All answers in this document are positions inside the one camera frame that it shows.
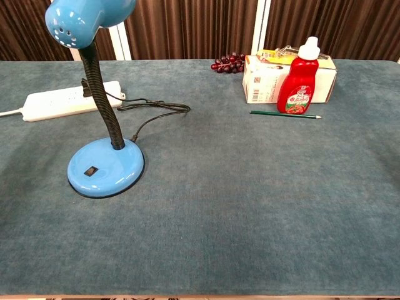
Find white power strip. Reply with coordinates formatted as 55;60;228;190
22;80;126;123

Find yellow packet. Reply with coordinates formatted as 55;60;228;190
256;49;298;66

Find dark red grape bunch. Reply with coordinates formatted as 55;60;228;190
211;52;247;74

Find teal fabric tablecloth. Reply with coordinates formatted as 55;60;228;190
0;59;400;297

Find clear plastic wrapped item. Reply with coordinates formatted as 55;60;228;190
275;45;333;63

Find white cardboard box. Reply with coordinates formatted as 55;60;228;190
242;54;338;104

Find green pencil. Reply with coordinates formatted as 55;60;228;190
249;110;323;119

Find white power strip cable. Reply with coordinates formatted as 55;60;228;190
0;107;25;118

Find blue gooseneck desk lamp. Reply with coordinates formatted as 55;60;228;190
44;0;146;199

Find white vertical frame post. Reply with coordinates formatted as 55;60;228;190
69;24;133;62
250;0;272;56

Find black lamp power cord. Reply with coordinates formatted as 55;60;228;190
81;78;191;143

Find red ketchup squeeze bottle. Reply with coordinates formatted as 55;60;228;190
276;36;320;114

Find brown pleated curtain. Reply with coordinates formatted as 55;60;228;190
0;0;400;63

